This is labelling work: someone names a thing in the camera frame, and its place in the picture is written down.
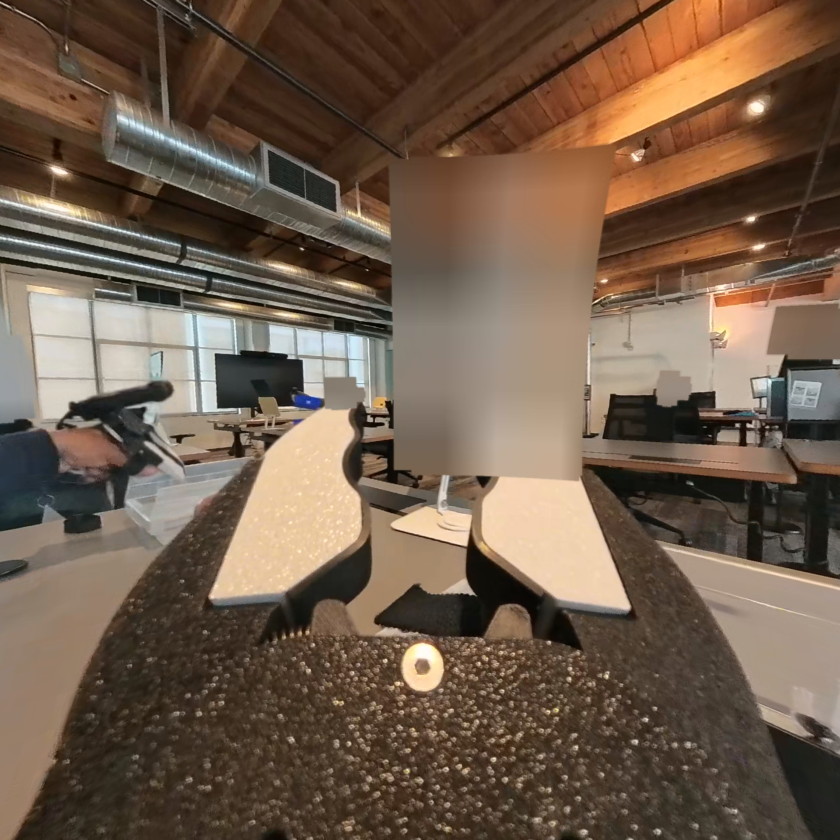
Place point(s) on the white document stand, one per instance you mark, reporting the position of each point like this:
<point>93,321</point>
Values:
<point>426,522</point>

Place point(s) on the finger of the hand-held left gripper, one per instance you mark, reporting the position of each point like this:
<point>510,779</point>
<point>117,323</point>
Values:
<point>152,417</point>
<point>169,458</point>

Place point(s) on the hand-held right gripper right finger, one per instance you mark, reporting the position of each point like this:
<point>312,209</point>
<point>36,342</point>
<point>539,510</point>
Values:
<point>551,544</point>

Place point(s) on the person's left hand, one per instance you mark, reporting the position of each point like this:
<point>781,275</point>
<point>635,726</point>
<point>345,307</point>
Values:
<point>92,449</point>

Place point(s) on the black round disc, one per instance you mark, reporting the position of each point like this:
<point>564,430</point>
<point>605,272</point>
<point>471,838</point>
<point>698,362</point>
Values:
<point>12,568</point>

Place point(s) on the silver air duct with vent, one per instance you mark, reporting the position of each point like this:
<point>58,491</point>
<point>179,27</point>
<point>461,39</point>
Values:
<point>197,157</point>

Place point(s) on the wood top office desk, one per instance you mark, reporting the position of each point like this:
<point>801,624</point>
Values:
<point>689,459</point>
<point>226,424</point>
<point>817,456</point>

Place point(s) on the black office chair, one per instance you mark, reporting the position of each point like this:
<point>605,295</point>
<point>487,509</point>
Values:
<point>636,417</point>

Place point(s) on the person's left forearm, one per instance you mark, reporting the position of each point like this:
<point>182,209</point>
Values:
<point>26,472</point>

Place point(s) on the large black screen on stand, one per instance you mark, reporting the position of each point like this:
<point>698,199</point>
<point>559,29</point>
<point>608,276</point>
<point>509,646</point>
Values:
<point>259,380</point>

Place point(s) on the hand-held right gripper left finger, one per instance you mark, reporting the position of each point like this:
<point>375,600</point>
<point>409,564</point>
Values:
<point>295,512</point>

